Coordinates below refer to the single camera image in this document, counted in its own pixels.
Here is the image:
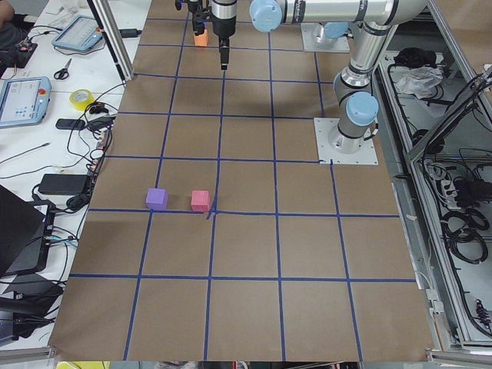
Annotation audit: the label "near teach pendant tablet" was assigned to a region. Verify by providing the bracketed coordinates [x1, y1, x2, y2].
[1, 76, 52, 128]

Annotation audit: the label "far teach pendant tablet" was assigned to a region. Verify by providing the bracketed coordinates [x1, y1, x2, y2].
[52, 15, 102, 53]

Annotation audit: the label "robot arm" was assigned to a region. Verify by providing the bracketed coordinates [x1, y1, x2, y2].
[249, 0, 426, 155]

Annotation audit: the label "black handled scissors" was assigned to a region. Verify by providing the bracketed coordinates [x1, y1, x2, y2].
[53, 58, 72, 81]

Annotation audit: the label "teach pendant tablet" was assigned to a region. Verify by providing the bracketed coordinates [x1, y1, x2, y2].
[52, 15, 102, 53]
[1, 76, 52, 128]

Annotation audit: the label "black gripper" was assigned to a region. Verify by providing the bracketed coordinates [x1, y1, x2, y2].
[175, 0, 209, 32]
[211, 0, 237, 70]

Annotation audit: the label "black laptop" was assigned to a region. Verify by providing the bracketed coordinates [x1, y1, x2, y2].
[1, 187, 55, 277]

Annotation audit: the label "black power adapter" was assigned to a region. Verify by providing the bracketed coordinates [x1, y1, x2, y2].
[38, 174, 88, 195]

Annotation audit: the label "black remote handset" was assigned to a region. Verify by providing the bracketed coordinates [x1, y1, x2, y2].
[55, 118, 86, 131]

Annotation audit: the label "pink foam block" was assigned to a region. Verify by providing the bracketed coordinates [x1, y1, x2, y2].
[191, 190, 211, 212]

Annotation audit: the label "orange foam block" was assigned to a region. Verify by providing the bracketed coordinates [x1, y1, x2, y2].
[194, 29, 208, 48]

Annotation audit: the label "yellow tape roll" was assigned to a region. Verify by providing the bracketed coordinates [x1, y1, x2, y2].
[69, 88, 95, 111]

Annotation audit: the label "purple foam block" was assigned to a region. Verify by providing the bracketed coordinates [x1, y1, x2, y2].
[145, 188, 168, 211]

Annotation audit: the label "coiled black cables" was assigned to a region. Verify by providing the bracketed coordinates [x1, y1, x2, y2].
[440, 207, 489, 266]

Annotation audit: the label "aluminium frame post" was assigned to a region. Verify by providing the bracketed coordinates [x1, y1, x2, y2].
[87, 0, 134, 82]

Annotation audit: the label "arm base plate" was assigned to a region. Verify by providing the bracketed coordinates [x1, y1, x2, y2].
[301, 22, 350, 53]
[314, 118, 378, 165]

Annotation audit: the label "crumpled white cloth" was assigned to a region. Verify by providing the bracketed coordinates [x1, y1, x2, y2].
[395, 67, 444, 99]

